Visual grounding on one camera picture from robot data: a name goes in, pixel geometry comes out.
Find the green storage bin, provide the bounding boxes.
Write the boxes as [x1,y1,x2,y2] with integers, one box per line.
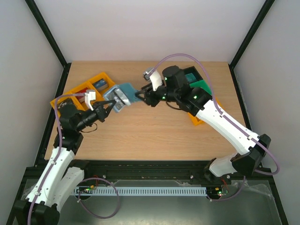
[189,80,212,96]

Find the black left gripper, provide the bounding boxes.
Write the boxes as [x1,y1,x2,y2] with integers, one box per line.
[75,99,115,132]

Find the blue card holder wallet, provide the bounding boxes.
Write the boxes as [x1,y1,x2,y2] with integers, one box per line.
[103,82,141,113]

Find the orange triple bin left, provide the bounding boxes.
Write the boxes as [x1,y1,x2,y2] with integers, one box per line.
[50,72,116,117]

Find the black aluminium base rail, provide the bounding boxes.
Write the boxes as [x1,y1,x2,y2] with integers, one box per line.
[25,159,270,183]

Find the white slotted cable duct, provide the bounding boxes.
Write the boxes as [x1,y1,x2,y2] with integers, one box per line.
[72,187,207,196]

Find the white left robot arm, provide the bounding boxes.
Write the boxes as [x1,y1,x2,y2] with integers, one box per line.
[14,100,116,225]

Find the red cards stack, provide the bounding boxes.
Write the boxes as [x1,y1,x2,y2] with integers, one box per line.
[74,90,89,103]

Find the black frame post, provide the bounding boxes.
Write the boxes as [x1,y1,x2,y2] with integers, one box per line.
[229,0,275,68]
[24,0,71,68]

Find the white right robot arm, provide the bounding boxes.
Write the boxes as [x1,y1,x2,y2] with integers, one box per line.
[135,66,271,184]

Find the teal cards in black bin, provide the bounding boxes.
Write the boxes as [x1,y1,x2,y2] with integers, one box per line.
[185,73,197,83]

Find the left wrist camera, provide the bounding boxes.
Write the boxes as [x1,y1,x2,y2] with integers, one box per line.
[84,90,96,111]

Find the black storage bin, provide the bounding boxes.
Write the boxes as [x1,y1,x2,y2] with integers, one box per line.
[183,66,203,84]

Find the black frame post right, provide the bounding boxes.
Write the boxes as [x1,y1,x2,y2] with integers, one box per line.
[229,0,275,68]

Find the black frame post left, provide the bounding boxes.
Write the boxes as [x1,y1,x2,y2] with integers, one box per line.
[24,0,71,68]

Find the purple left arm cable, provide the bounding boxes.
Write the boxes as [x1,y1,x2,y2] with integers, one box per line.
[27,93,87,225]

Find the orange storage bin right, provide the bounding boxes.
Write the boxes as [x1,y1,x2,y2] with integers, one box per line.
[188,98,225,128]

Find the blue cards stack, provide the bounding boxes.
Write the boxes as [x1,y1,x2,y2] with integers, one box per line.
[92,79,109,92]

